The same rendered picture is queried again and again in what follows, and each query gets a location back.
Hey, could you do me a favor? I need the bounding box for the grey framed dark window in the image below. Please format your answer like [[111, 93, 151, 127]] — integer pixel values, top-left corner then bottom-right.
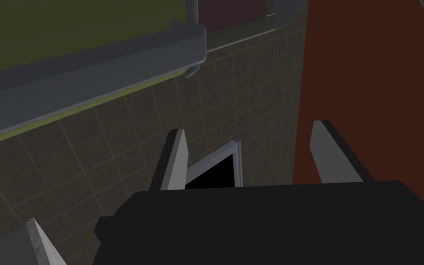
[[184, 138, 243, 190]]

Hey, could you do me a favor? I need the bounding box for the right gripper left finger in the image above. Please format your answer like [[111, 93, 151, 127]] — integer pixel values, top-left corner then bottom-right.
[[149, 128, 189, 192]]

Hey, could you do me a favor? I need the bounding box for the grey block corner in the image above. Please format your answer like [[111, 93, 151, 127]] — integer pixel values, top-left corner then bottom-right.
[[0, 217, 68, 265]]

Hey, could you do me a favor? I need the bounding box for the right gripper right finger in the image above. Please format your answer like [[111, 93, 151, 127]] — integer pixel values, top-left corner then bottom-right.
[[309, 119, 375, 184]]

